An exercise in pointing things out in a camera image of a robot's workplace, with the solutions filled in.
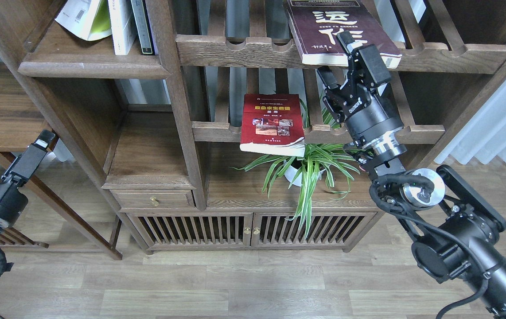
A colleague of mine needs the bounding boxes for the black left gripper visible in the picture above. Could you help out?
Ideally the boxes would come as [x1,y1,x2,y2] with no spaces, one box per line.
[0,129,56,233]

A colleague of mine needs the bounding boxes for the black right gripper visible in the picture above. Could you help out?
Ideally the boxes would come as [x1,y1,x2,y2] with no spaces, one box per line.
[316,31,407,157]

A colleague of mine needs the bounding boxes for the maroon book white characters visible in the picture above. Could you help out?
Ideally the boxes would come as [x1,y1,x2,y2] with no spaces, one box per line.
[284,0,402,69]

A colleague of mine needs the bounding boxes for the yellow green book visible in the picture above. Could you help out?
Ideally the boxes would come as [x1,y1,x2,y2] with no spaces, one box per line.
[56,0,112,42]

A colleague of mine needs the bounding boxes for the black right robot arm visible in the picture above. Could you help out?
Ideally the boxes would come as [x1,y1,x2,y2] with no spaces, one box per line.
[317,31,506,319]

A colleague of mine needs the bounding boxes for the green spider plant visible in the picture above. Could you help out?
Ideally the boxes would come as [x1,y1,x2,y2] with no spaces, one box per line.
[231,98,369,237]

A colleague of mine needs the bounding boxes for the red book with photos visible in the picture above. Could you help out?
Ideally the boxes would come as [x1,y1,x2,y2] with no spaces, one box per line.
[240,93,304,157]

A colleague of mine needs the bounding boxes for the white plant pot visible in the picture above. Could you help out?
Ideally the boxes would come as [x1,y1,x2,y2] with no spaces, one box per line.
[284,158,326,187]

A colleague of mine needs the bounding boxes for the brass drawer knob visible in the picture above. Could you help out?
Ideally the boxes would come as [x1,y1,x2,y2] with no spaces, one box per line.
[149,197,160,207]

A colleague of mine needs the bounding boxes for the dark wooden bookshelf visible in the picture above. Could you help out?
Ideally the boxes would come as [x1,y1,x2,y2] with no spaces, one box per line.
[0,0,506,253]

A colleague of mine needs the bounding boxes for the white upright book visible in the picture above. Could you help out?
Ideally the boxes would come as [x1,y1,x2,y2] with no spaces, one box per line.
[108,0,137,56]

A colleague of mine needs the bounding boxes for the dark green upright book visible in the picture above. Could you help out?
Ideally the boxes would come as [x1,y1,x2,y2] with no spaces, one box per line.
[131,0,155,56]

